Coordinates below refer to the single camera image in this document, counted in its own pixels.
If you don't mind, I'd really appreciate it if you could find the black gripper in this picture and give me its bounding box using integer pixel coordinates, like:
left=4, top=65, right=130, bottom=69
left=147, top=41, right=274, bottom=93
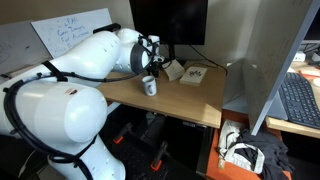
left=146, top=53, right=162, bottom=78

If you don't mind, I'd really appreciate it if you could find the beige book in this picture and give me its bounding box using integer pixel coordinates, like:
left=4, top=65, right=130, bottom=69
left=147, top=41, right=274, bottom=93
left=179, top=66, right=208, bottom=87

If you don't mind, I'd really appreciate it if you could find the white ceramic mug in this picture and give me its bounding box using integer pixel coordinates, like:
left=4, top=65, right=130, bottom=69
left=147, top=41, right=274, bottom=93
left=141, top=75, right=158, bottom=97

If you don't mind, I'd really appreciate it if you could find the white paper card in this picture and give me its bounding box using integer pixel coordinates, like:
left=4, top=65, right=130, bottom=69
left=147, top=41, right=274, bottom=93
left=163, top=59, right=186, bottom=82

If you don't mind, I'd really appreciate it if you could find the black computer monitor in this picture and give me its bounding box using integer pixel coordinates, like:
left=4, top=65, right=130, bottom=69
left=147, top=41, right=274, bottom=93
left=129, top=0, right=209, bottom=66

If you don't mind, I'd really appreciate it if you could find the black clamp orange tip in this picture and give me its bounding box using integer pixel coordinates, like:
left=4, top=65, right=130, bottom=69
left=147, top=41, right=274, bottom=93
left=150, top=140, right=170, bottom=172
left=112, top=122, right=134, bottom=145

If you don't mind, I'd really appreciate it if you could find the light grey flat board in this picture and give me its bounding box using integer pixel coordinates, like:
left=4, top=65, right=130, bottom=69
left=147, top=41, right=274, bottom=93
left=221, top=59, right=258, bottom=116

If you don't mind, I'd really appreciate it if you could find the black box under desk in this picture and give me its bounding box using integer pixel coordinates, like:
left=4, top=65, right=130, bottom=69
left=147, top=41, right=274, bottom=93
left=166, top=118, right=215, bottom=176

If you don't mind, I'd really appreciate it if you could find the white tote bag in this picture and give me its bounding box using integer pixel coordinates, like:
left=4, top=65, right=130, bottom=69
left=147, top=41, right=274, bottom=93
left=217, top=119, right=266, bottom=175

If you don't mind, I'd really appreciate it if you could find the orange floor mat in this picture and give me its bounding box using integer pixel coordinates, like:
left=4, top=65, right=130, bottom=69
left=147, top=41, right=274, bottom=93
left=204, top=109, right=293, bottom=180

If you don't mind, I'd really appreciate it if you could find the grey leaning whiteboard panel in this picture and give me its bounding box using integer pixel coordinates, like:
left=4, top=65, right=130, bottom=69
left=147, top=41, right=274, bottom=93
left=242, top=0, right=320, bottom=136

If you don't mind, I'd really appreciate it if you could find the plain white whiteboard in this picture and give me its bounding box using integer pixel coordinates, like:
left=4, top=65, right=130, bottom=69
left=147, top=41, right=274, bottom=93
left=0, top=21, right=54, bottom=76

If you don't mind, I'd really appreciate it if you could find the dark grey cloth pile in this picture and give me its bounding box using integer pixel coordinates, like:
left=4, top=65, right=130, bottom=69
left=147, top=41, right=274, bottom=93
left=229, top=128, right=296, bottom=180

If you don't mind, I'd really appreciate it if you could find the white power adapter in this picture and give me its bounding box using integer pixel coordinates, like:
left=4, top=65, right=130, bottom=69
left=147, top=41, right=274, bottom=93
left=293, top=50, right=307, bottom=63

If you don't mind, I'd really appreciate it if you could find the black keyboard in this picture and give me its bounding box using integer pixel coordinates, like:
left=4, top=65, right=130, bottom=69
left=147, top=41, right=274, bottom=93
left=278, top=71, right=320, bottom=130

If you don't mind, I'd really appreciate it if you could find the orange notebook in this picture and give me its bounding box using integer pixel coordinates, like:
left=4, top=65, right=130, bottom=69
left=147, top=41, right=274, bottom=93
left=298, top=68, right=320, bottom=78

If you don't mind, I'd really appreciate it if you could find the dark computer screen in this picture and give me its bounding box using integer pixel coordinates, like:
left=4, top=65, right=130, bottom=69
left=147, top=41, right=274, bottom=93
left=302, top=9, right=320, bottom=43

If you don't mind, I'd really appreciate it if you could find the black monitor cable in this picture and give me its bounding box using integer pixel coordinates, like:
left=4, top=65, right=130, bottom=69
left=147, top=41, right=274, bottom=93
left=176, top=44, right=230, bottom=77

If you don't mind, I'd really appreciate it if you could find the black stereo camera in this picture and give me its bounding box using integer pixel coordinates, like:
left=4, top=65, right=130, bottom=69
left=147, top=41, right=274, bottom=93
left=92, top=22, right=122, bottom=35

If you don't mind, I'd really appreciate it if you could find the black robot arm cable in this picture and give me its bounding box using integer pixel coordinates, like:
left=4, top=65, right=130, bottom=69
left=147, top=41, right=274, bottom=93
left=2, top=34, right=158, bottom=180

